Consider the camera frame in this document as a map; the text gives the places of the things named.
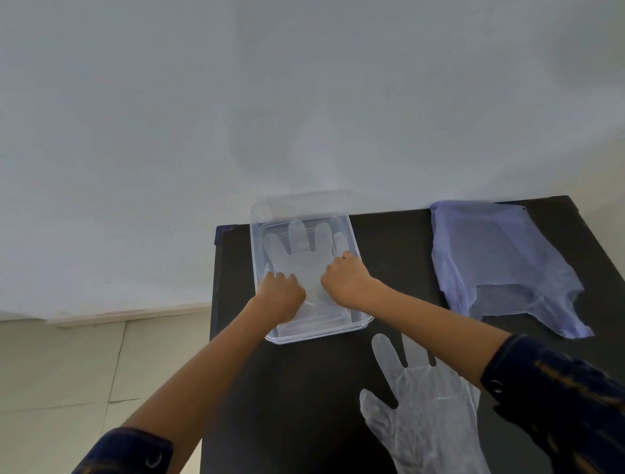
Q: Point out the person's right hand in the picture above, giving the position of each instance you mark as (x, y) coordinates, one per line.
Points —
(349, 283)

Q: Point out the person's left hand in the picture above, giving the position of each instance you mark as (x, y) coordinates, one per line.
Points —
(281, 300)

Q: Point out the person's left fingers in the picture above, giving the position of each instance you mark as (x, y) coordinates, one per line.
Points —
(285, 282)

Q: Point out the person's right fingers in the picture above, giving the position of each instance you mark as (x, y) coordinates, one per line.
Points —
(339, 271)

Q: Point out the clear plastic disposable glove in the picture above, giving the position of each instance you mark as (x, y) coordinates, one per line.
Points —
(295, 249)
(429, 415)

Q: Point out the person's right forearm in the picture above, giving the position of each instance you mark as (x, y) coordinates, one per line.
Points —
(434, 332)

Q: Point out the person's left forearm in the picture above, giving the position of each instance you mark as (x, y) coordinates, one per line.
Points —
(205, 371)

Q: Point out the clear plastic container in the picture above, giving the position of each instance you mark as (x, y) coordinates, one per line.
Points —
(312, 329)

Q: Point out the purple plastic bag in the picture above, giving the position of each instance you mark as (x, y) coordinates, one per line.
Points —
(493, 254)

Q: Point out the dark blue left sleeve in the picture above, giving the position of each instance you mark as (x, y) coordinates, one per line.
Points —
(124, 451)

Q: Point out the dark blue sleeve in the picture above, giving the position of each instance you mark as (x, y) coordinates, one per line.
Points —
(124, 451)
(561, 400)

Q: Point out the dark blue right sleeve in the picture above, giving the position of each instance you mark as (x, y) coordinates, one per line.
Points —
(561, 400)

